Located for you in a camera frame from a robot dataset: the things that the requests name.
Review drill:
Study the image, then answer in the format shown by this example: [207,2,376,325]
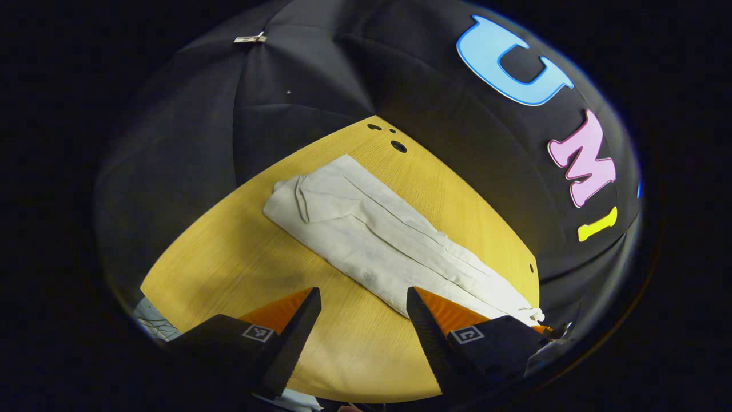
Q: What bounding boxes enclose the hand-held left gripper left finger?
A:
[165,287,323,401]

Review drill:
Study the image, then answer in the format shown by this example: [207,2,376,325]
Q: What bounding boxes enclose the black backdrop cloth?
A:
[94,0,644,321]

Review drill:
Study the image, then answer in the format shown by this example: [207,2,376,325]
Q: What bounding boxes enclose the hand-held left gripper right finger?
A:
[405,286,551,402]

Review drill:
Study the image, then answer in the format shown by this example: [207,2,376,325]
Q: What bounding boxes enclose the white jeans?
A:
[262,153,546,328]

